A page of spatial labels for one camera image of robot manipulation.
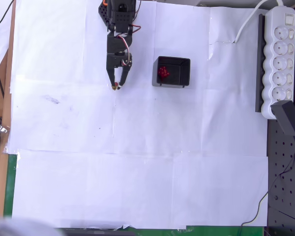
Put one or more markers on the white paper table cover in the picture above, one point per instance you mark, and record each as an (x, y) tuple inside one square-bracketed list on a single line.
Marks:
[(137, 147)]

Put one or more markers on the black box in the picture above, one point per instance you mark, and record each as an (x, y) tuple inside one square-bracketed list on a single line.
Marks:
[(185, 73)]

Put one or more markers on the black power adapter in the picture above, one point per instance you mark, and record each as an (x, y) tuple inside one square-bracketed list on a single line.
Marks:
[(286, 118)]

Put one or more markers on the black pegboard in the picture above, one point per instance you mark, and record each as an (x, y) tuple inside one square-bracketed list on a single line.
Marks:
[(287, 196)]

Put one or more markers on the black power strip tray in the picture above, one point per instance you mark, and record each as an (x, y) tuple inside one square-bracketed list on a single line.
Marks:
[(259, 73)]

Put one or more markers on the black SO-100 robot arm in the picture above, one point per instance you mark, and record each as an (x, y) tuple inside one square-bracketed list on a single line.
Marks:
[(120, 17)]

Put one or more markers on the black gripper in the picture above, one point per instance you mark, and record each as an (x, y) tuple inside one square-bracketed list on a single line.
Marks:
[(114, 62)]

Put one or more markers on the green cutting mat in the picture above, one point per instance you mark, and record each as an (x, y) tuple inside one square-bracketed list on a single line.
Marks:
[(9, 184)]

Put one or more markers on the blurry grey rounded object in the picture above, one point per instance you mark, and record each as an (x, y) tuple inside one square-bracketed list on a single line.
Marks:
[(19, 226)]

